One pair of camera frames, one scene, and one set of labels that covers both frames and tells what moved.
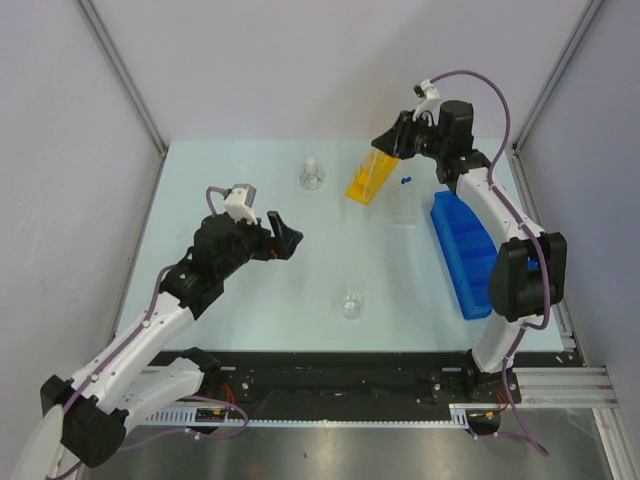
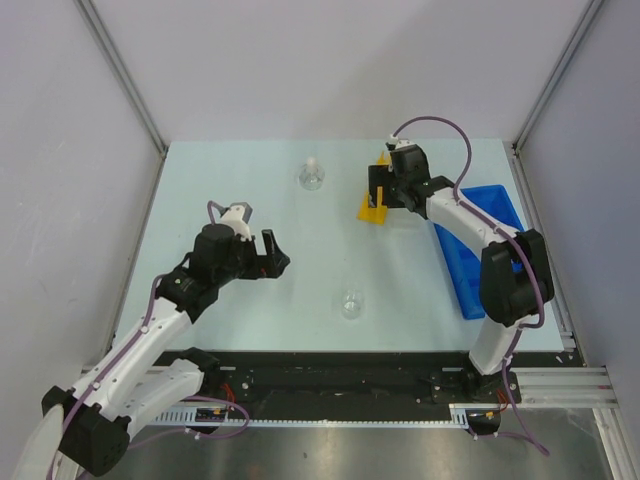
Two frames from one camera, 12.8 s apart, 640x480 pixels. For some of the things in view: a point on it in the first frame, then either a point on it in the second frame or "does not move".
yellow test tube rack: x=372 y=177 to x=374 y=215
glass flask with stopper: x=311 y=176 does not move
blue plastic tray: x=468 y=252 does not move
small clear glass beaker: x=351 y=304 does not move
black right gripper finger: x=407 y=137 to x=380 y=176
